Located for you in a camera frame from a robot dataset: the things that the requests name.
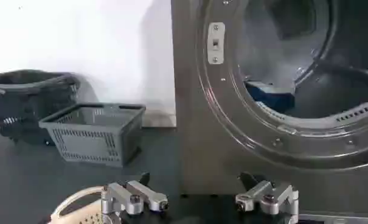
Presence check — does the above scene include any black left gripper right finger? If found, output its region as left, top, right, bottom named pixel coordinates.
left=235, top=172, right=300, bottom=224

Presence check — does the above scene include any dark plastic laundry basket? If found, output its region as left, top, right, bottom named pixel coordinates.
left=0, top=69, right=81, bottom=146

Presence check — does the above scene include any blue garment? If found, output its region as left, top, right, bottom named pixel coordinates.
left=246, top=80, right=296, bottom=114

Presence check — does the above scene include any cream plastic laundry basket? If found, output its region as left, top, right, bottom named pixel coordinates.
left=47, top=186, right=106, bottom=224

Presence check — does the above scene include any silver door latch plate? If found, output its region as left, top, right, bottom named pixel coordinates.
left=207, top=21, right=226, bottom=65

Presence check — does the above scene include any grey plastic laundry basket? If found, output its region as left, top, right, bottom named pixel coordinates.
left=38, top=102, right=147, bottom=168

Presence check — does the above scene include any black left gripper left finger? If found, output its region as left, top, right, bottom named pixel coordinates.
left=100, top=172, right=169, bottom=224

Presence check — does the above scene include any grey dryer with round opening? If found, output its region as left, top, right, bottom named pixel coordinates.
left=170, top=0, right=368, bottom=220

